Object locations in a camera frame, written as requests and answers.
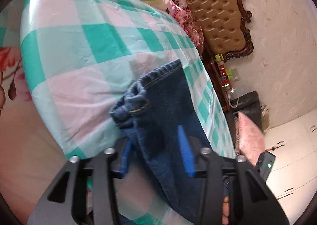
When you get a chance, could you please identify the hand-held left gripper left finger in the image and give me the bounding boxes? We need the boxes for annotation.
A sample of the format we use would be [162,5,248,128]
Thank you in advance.
[26,138,134,225]

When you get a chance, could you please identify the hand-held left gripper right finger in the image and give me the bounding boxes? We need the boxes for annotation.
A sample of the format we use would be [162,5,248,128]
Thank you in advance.
[177,125,290,225]

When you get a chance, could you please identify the blue denim pants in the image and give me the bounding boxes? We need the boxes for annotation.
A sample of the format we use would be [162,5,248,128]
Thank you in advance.
[109,59,212,225]

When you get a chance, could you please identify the person's right hand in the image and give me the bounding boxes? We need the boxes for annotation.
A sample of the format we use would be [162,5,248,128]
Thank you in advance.
[221,195,231,225]

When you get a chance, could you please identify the dark red knot ornament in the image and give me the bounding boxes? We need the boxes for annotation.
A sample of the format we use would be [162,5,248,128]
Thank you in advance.
[271,141,285,152]

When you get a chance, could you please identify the large pink floral pillow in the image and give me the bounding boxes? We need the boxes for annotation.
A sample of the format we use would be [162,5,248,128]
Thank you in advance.
[236,111,266,166]

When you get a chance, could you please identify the white wardrobe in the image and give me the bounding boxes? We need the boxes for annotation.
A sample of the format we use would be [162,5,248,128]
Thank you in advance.
[262,110,317,215]

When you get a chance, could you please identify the dark wooden nightstand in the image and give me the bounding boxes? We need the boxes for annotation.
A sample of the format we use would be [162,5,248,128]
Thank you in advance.
[203,54,231,112]

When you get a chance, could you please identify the teal white checked cloth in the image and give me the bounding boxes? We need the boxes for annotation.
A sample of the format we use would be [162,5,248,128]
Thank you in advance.
[20,0,236,225]

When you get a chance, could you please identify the tufted leather bed headboard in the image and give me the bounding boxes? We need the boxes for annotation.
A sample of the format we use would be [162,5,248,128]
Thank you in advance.
[171,0,254,61]

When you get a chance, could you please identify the white charger with cable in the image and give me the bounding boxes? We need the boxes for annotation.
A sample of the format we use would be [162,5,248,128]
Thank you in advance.
[229,88,240,108]

